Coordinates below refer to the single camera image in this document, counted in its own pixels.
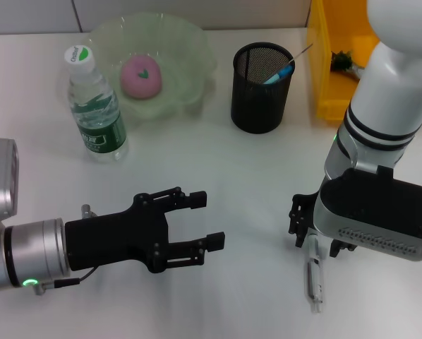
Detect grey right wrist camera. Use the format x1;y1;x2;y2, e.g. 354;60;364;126
313;165;422;263

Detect grey white pen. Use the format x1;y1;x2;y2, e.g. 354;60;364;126
304;231;325;314

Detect green plastic wrapper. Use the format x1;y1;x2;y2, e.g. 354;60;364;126
332;49;366;81

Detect clear plastic ruler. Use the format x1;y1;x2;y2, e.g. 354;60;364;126
288;42;314;68

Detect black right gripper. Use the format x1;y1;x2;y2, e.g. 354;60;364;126
287;192;356;259

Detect yellow plastic bin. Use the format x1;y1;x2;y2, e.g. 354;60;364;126
305;0;381;123

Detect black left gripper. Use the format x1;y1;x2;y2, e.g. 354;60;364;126
64;186;227;275

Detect pink toy peach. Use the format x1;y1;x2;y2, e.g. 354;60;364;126
121;54;163;101

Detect black mesh pen holder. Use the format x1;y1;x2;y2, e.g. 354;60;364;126
230;42;296;134

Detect clear green-label water bottle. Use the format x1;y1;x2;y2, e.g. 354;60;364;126
63;44;130;163

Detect translucent green fruit bowl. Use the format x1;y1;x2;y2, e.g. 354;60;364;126
85;12;218;123

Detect blue scissors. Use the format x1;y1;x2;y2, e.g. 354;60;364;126
263;65;293;85

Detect left gripper cable with plug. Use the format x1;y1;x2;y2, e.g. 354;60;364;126
32;203;100;297

